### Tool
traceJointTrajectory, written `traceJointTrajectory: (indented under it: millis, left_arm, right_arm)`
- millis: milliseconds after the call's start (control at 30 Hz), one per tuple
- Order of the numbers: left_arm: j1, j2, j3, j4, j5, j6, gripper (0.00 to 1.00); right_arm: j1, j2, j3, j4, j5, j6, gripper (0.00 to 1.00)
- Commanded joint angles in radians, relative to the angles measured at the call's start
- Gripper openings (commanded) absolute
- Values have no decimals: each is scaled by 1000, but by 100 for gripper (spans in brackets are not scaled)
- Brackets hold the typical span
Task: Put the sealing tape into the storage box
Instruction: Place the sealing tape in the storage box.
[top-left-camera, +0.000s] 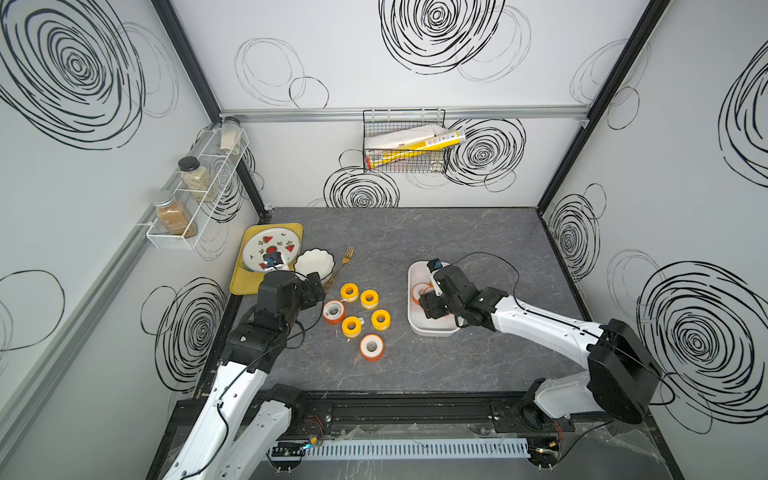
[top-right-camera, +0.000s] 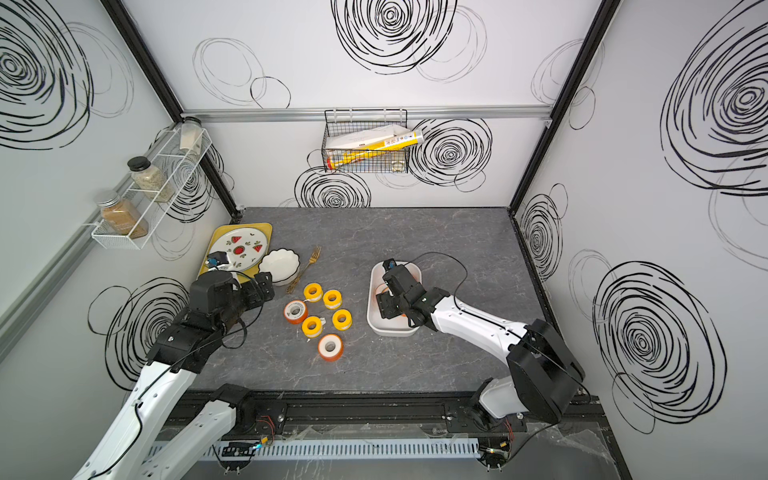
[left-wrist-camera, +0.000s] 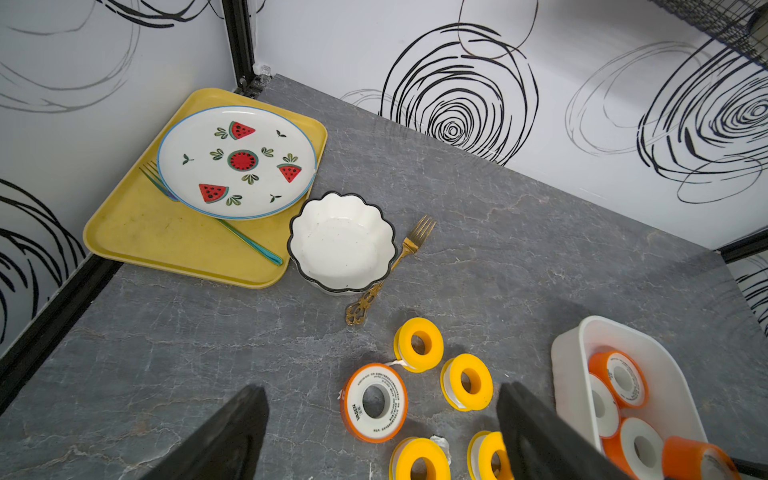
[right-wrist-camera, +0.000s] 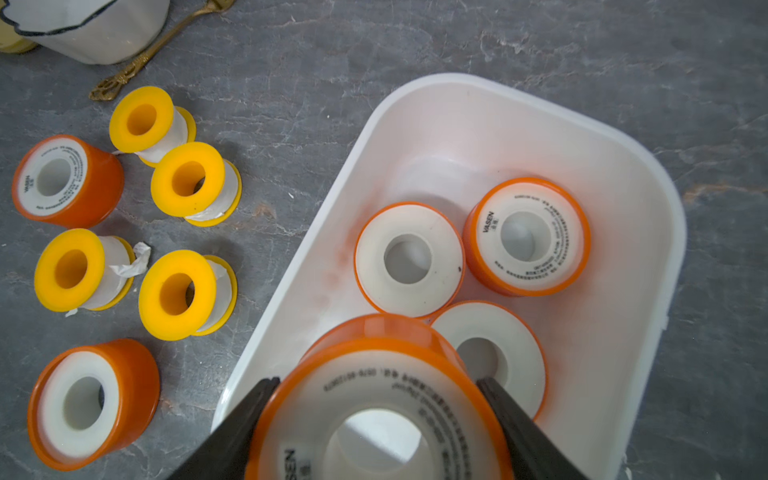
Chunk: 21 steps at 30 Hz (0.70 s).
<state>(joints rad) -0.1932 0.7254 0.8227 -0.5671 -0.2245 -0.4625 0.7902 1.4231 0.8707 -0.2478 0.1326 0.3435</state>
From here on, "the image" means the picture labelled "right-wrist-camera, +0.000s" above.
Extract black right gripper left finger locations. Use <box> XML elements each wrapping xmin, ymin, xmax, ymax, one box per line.
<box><xmin>169</xmin><ymin>377</ymin><xmax>280</xmax><ymax>480</ymax></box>

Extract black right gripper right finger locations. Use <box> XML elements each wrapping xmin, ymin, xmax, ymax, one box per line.
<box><xmin>476</xmin><ymin>377</ymin><xmax>587</xmax><ymax>480</ymax></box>

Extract orange tape roll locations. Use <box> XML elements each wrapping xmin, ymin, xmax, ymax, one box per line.
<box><xmin>11</xmin><ymin>134</ymin><xmax>125</xmax><ymax>229</ymax></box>
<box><xmin>353</xmin><ymin>202</ymin><xmax>466</xmax><ymax>319</ymax></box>
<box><xmin>27</xmin><ymin>338</ymin><xmax>161</xmax><ymax>471</ymax></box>
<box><xmin>244</xmin><ymin>314</ymin><xmax>514</xmax><ymax>479</ymax></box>
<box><xmin>463</xmin><ymin>177</ymin><xmax>591</xmax><ymax>297</ymax></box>

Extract white plastic storage box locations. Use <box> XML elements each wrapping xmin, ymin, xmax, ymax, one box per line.
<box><xmin>213</xmin><ymin>73</ymin><xmax>687</xmax><ymax>479</ymax></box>

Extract orange tape roll bottom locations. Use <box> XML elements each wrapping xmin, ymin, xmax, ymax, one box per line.
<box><xmin>27</xmin><ymin>338</ymin><xmax>161</xmax><ymax>471</ymax></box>

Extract yellow tape spool right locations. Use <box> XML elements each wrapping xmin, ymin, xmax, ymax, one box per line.
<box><xmin>138</xmin><ymin>250</ymin><xmax>238</xmax><ymax>341</ymax></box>

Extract yellow tape spool under centre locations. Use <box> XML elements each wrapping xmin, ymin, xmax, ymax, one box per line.
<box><xmin>34</xmin><ymin>228</ymin><xmax>152</xmax><ymax>315</ymax></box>

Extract yellow tape spool uncovered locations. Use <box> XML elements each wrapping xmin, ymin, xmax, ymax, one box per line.
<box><xmin>150</xmin><ymin>141</ymin><xmax>243</xmax><ymax>227</ymax></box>

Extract yellow tape spool behind top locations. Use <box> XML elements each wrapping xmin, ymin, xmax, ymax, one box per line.
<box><xmin>109</xmin><ymin>86</ymin><xmax>197</xmax><ymax>168</ymax></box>

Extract gold fork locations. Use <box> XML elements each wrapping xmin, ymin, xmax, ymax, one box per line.
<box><xmin>89</xmin><ymin>0</ymin><xmax>236</xmax><ymax>102</ymax></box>

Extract white scalloped bowl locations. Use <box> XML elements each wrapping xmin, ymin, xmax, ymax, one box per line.
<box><xmin>1</xmin><ymin>0</ymin><xmax>170</xmax><ymax>65</ymax></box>

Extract yellow plastic tray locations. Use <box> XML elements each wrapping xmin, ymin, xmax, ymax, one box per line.
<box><xmin>0</xmin><ymin>20</ymin><xmax>38</xmax><ymax>54</ymax></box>

